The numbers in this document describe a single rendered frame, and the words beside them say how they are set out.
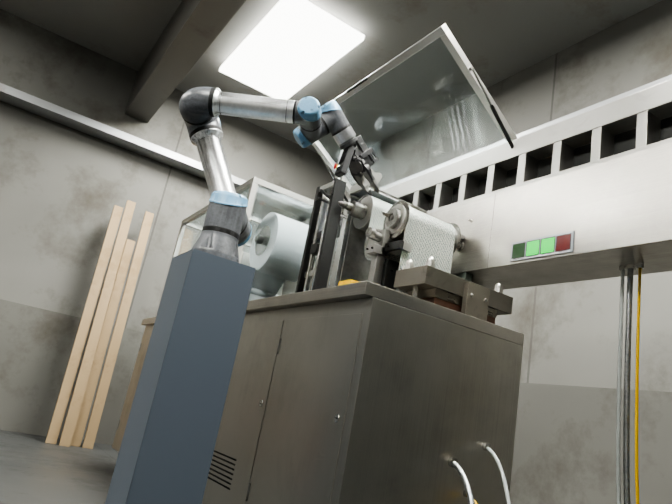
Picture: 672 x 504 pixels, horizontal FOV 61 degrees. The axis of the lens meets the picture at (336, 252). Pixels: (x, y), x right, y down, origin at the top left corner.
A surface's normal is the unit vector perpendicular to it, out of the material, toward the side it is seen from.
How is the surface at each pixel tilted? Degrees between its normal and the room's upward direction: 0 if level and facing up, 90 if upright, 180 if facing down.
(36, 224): 90
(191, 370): 90
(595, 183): 90
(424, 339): 90
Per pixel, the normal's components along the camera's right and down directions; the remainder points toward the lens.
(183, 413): 0.54, -0.14
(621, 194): -0.83, -0.29
